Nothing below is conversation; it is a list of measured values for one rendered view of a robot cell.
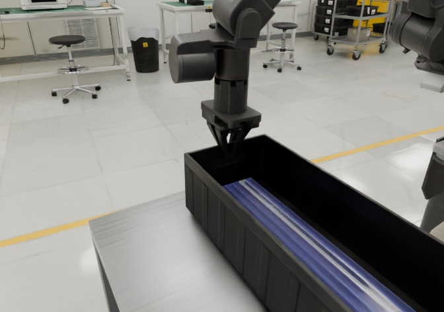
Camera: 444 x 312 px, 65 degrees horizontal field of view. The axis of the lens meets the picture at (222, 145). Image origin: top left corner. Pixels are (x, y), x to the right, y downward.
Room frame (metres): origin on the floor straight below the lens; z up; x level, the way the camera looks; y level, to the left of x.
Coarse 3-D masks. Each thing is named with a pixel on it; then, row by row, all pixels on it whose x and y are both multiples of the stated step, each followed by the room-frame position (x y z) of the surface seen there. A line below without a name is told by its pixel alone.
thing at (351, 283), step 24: (240, 192) 0.50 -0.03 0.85; (264, 192) 0.50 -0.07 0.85; (264, 216) 0.43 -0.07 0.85; (288, 216) 0.43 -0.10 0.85; (288, 240) 0.38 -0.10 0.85; (312, 240) 0.38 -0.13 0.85; (312, 264) 0.33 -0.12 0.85; (336, 264) 0.33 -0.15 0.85; (336, 288) 0.30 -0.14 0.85; (360, 288) 0.30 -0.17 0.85; (384, 288) 0.30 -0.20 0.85
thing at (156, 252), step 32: (96, 224) 0.48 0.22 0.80; (128, 224) 0.48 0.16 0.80; (160, 224) 0.48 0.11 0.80; (192, 224) 0.48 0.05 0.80; (96, 256) 0.48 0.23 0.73; (128, 256) 0.40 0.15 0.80; (160, 256) 0.40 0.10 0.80; (192, 256) 0.40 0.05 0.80; (224, 256) 0.40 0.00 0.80; (128, 288) 0.34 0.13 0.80; (160, 288) 0.34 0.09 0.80; (192, 288) 0.34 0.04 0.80; (224, 288) 0.34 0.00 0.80
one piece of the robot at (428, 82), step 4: (428, 72) 0.78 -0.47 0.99; (428, 76) 0.77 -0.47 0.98; (432, 76) 0.76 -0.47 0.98; (436, 76) 0.76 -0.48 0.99; (440, 76) 0.75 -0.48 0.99; (424, 80) 0.77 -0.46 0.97; (428, 80) 0.76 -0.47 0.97; (432, 80) 0.76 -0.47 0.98; (436, 80) 0.75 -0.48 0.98; (440, 80) 0.75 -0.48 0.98; (420, 84) 0.77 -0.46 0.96; (424, 84) 0.76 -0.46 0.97; (428, 84) 0.76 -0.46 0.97; (432, 84) 0.75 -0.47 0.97; (436, 84) 0.74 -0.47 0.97; (440, 84) 0.74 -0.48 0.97; (424, 88) 0.76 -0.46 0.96; (428, 88) 0.76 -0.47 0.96; (432, 88) 0.75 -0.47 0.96; (436, 88) 0.74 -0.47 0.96; (440, 88) 0.73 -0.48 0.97; (440, 92) 0.73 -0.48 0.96
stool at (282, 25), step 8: (272, 24) 4.64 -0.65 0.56; (280, 24) 4.56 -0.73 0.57; (288, 24) 4.58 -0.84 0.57; (296, 24) 4.60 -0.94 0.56; (272, 48) 4.70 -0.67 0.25; (280, 48) 4.66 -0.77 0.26; (288, 48) 4.76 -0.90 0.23; (280, 56) 4.67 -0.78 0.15; (264, 64) 4.64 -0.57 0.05; (280, 64) 4.50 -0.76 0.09; (296, 64) 4.54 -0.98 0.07; (280, 72) 4.40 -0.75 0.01
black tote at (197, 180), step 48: (240, 144) 0.57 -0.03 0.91; (192, 192) 0.49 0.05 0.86; (288, 192) 0.52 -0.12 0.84; (336, 192) 0.44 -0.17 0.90; (240, 240) 0.36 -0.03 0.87; (336, 240) 0.42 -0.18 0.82; (384, 240) 0.36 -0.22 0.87; (432, 240) 0.31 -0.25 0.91; (288, 288) 0.28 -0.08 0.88; (432, 288) 0.30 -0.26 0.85
